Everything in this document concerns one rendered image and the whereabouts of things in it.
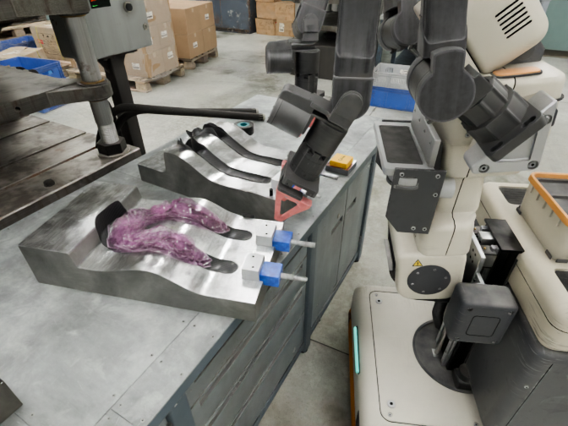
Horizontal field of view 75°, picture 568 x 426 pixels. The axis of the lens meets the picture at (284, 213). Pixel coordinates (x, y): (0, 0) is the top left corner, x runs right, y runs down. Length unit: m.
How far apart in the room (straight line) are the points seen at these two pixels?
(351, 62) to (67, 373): 0.69
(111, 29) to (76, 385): 1.21
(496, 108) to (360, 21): 0.23
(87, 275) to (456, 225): 0.80
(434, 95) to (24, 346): 0.82
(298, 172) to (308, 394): 1.11
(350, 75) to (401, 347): 1.04
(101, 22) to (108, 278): 1.00
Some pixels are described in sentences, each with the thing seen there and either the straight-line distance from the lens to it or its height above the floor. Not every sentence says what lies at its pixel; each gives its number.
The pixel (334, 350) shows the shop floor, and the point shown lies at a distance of 1.70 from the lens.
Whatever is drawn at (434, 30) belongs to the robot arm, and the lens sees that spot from 0.58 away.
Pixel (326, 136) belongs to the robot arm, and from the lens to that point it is 0.61.
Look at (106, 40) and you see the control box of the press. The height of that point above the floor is 1.13.
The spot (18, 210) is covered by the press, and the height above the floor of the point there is 0.78.
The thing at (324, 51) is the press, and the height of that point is 0.33.
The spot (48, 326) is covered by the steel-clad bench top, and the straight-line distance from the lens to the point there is 0.89.
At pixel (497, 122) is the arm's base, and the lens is 0.63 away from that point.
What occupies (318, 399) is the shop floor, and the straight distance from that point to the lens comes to 1.59.
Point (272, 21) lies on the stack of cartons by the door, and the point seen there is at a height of 0.24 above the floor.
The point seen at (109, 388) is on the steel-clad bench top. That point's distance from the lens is 0.75.
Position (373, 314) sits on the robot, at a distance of 1.48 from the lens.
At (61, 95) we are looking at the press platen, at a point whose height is 1.02.
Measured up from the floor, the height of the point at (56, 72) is 0.34.
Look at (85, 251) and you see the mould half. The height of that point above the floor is 0.88.
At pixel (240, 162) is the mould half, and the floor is 0.88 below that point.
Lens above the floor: 1.41
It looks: 36 degrees down
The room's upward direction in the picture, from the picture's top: straight up
